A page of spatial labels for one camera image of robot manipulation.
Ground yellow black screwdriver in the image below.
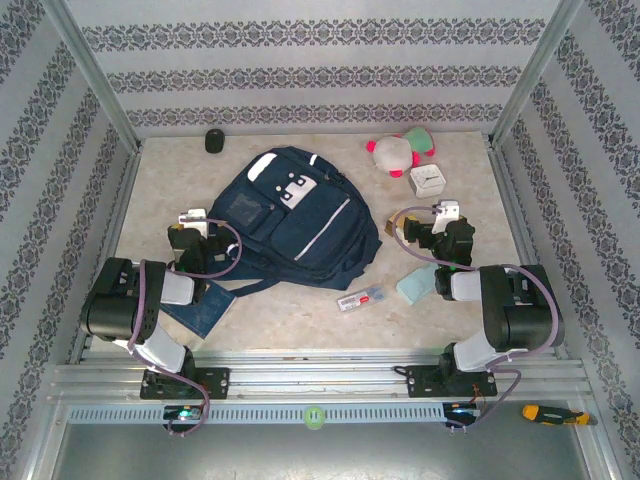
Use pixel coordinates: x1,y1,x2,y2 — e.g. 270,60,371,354
522,404,599,427

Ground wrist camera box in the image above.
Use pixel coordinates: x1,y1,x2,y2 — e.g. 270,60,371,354
178,208,210,239
430,199,461,234

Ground white alarm clock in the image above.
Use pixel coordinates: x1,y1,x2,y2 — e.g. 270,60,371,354
408,163,448,200

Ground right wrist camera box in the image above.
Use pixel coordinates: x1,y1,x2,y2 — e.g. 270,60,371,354
430,199,461,234

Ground navy blue notebook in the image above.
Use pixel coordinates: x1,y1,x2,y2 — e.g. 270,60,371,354
159,277,239,341

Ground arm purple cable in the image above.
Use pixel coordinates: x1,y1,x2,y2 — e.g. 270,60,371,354
392,205,564,431
127,217,244,439

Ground aluminium side rail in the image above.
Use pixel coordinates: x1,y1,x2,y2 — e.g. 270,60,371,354
67,144,144,364
487,142,569,361

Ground navy blue backpack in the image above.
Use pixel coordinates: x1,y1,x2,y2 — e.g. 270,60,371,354
199,146,384,296

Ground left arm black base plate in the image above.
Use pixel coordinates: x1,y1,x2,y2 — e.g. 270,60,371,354
139,367,231,401

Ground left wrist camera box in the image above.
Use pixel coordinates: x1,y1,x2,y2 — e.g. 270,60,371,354
178,208,210,239

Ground clear pack with red label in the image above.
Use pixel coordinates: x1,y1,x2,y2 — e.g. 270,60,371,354
336,283,389,314

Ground slotted grey cable duct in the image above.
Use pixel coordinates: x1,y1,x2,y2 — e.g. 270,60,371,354
67,404,446,425

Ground white pink green plush toy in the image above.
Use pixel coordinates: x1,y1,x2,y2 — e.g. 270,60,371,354
365,126,437,179

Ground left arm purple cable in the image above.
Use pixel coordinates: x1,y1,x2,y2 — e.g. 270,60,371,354
127,217,244,439

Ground aluminium mounting rail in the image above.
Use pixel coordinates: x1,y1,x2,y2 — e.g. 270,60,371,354
47,349,594,401

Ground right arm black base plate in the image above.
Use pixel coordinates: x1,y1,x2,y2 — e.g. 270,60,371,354
394,364,499,399

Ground aluminium frame post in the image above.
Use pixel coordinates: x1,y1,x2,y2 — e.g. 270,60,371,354
42,0,144,151
488,0,586,149

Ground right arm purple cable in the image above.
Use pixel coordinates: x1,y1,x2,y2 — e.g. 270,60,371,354
392,205,564,431

